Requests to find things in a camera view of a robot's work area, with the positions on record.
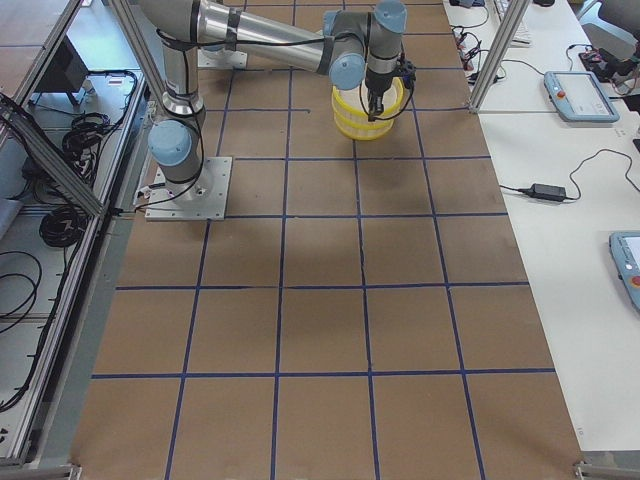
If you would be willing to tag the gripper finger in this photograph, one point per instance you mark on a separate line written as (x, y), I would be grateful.
(378, 105)
(371, 98)

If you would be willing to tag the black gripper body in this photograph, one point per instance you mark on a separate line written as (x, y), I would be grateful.
(376, 83)

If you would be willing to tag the yellow steamer layer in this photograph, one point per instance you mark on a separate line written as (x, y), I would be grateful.
(353, 104)
(360, 129)

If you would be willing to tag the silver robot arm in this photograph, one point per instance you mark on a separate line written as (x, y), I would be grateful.
(352, 49)

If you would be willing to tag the white keyboard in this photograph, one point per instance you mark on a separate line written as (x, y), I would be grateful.
(510, 15)

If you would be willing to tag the black power adapter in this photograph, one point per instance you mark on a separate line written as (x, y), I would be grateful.
(545, 192)

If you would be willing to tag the blue teach pendant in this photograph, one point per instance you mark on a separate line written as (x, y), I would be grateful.
(624, 250)
(578, 97)

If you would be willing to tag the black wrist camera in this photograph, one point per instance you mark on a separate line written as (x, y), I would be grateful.
(406, 72)

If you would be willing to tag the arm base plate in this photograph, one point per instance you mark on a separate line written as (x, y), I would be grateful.
(221, 59)
(206, 200)

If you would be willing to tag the aluminium frame post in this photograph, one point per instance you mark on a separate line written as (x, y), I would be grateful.
(488, 71)

